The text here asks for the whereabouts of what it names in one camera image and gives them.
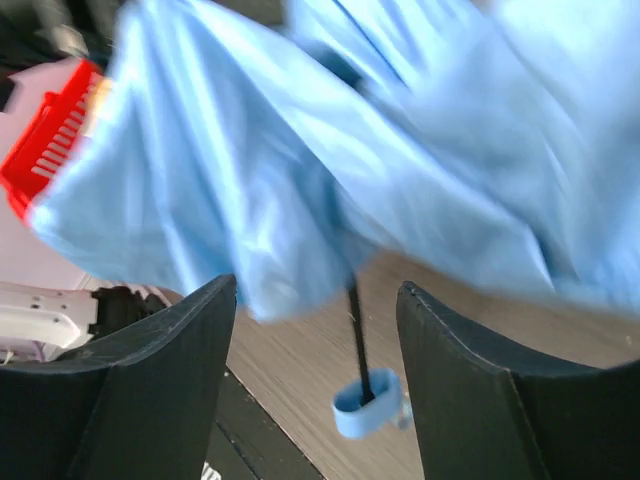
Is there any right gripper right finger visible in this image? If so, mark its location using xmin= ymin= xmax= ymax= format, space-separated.
xmin=396 ymin=281 xmax=639 ymax=480

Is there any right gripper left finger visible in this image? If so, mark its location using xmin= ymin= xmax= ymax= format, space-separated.
xmin=1 ymin=275 xmax=236 ymax=480

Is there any light blue folding umbrella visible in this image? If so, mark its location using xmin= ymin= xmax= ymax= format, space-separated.
xmin=29 ymin=0 xmax=640 ymax=441

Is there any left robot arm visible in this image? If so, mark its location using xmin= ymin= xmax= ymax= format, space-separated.
xmin=1 ymin=282 xmax=167 ymax=365

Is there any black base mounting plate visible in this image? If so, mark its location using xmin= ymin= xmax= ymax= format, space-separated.
xmin=206 ymin=370 xmax=324 ymax=480

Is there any red plastic basket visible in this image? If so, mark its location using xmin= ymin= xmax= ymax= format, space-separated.
xmin=1 ymin=59 xmax=102 ymax=220

